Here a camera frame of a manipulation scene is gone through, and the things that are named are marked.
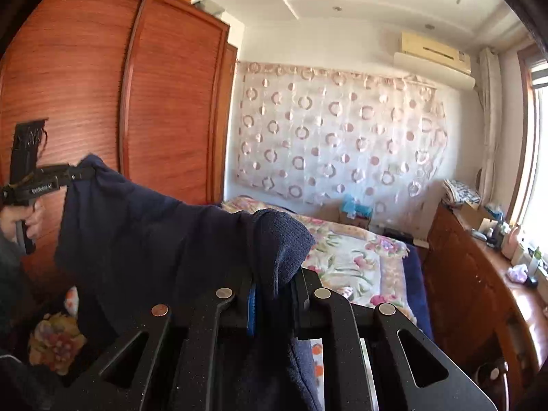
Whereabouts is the person left hand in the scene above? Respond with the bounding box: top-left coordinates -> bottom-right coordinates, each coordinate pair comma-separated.
0,199 -> 45,242

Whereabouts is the cardboard box on cabinet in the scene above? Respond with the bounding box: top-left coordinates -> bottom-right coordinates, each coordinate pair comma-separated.
458,203 -> 498,233

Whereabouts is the navy blue bed mattress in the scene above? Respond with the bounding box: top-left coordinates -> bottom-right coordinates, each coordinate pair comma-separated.
402,244 -> 434,339

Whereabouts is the stack of folded cloths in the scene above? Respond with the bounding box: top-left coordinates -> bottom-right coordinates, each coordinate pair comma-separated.
442,179 -> 481,208

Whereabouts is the long wooden side cabinet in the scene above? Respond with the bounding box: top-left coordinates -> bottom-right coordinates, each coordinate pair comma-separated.
423,204 -> 547,404

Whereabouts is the blue box on bed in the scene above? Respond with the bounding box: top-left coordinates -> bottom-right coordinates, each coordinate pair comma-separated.
339,194 -> 373,220

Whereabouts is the navy blue printed t-shirt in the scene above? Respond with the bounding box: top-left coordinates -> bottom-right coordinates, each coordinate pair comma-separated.
55,155 -> 320,410

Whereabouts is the floral quilt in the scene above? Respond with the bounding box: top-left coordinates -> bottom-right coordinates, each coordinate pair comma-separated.
221,196 -> 418,324

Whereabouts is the window with wooden frame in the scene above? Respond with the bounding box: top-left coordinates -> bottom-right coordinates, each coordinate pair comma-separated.
509,43 -> 543,232

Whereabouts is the white wall air conditioner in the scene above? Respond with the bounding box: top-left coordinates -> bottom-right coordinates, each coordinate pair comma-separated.
394,32 -> 475,91

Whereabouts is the white circle pattern curtain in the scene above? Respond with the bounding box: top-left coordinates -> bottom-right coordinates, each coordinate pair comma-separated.
231,62 -> 448,226

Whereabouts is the red wooden wardrobe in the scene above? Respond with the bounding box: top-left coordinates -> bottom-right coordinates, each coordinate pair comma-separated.
0,0 -> 239,304

